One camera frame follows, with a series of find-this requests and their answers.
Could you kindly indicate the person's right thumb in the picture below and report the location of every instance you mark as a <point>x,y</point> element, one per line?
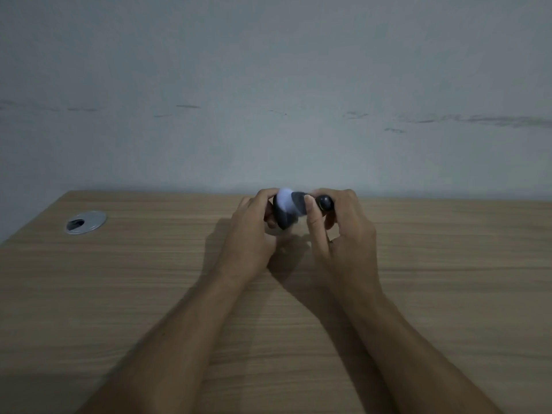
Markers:
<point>315,228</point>

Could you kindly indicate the person's left hand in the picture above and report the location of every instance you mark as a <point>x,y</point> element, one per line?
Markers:
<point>248,241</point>

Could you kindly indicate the person's right hand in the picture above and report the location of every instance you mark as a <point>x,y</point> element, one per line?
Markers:
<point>349,254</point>

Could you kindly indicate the person's right forearm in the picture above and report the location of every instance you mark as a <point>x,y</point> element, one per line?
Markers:
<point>414,366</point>

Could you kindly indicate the black and white round object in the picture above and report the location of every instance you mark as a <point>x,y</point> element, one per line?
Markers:
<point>288,209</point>

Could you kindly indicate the person's left thumb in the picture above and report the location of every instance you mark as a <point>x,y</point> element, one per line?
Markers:
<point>271,222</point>

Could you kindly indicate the person's left forearm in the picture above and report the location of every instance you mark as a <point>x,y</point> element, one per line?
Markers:
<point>172,353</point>

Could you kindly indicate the small black round knob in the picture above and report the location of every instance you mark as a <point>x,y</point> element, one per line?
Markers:
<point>325,203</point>

